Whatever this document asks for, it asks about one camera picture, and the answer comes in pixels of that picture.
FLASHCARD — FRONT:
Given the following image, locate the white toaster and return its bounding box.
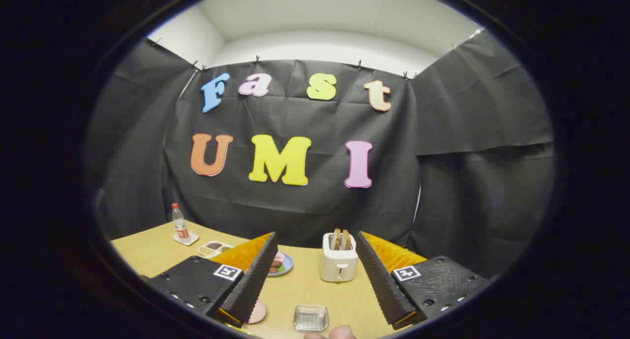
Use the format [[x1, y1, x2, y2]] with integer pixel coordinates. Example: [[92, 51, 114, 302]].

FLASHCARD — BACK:
[[319, 232, 359, 282]]

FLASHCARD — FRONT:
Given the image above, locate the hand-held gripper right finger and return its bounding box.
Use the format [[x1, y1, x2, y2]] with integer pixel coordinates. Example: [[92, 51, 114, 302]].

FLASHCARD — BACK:
[[354, 231, 492, 331]]

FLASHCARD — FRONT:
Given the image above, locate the blue plate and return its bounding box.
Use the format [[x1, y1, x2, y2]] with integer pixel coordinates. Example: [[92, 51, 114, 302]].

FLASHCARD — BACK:
[[267, 252, 294, 277]]

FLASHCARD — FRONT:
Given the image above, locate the white divided condiment dish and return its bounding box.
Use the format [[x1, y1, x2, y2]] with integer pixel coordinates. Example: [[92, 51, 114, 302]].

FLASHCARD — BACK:
[[197, 241, 233, 259]]

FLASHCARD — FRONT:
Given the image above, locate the clear plastic water bottle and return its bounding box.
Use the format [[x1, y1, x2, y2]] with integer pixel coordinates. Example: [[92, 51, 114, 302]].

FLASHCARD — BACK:
[[171, 203, 190, 240]]

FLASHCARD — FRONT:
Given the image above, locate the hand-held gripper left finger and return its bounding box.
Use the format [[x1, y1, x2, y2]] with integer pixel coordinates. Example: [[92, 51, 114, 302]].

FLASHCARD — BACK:
[[143, 232, 279, 329]]

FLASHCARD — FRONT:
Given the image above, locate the metal wire basket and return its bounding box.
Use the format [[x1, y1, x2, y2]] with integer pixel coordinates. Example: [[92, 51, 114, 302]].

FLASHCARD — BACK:
[[293, 305, 329, 333]]

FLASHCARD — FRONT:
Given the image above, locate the pink plate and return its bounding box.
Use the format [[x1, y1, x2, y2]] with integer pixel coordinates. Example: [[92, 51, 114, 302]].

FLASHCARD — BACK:
[[246, 299, 267, 324]]

